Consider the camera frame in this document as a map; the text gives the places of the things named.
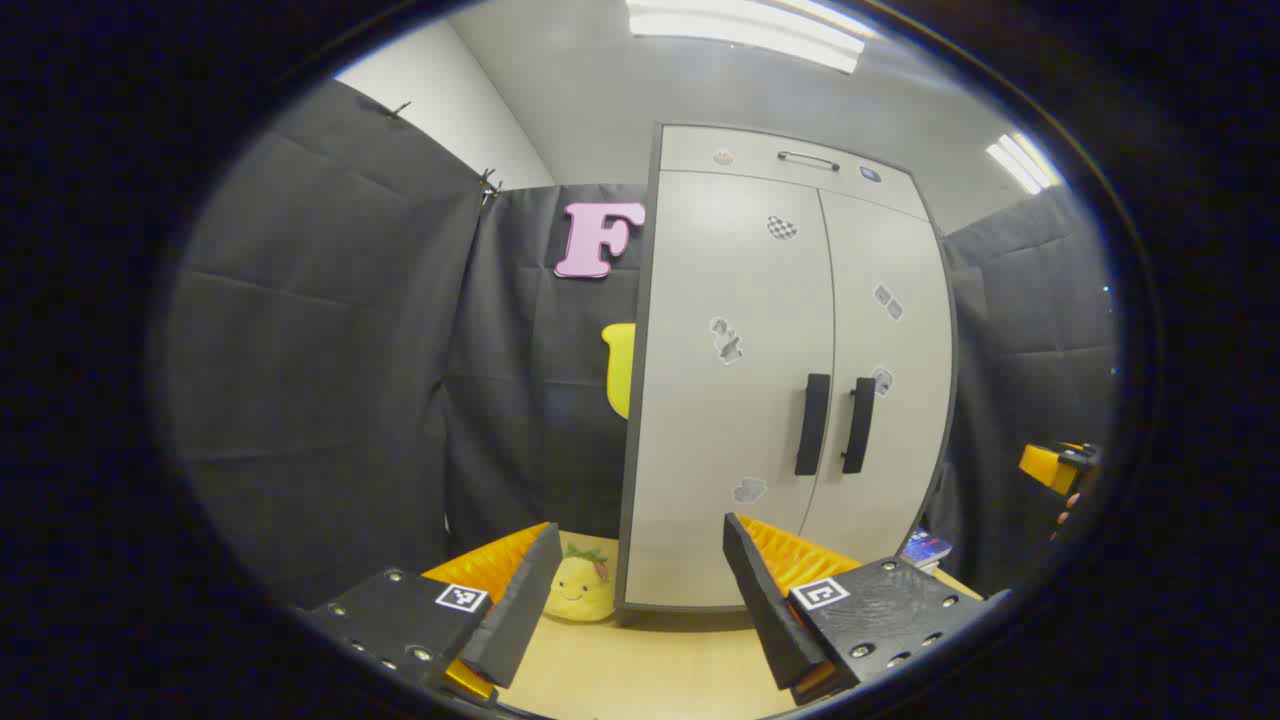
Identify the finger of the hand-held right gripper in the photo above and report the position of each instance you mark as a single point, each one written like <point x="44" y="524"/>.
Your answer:
<point x="1048" y="466"/>

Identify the small ceiling light panel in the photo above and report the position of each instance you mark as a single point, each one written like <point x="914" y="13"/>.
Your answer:
<point x="1022" y="162"/>

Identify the blue book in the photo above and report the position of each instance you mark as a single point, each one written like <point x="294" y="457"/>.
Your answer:
<point x="925" y="548"/>

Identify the yellow plush toy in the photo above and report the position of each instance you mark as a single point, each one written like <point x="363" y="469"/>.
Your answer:
<point x="580" y="592"/>

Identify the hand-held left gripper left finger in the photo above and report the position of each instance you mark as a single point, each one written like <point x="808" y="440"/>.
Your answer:
<point x="520" y="610"/>

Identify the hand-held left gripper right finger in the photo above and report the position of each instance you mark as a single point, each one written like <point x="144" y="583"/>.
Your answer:
<point x="770" y="610"/>

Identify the grey cabinet door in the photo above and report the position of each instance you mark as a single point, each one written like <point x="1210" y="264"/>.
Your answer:
<point x="720" y="430"/>
<point x="890" y="330"/>

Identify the black backdrop cloth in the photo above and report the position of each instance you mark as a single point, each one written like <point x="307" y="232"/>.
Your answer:
<point x="320" y="350"/>

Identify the grey double-door shoe cabinet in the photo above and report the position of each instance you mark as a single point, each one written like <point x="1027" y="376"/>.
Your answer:
<point x="740" y="150"/>

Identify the large ceiling light panel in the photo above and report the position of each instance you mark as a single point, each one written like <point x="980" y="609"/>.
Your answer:
<point x="745" y="28"/>

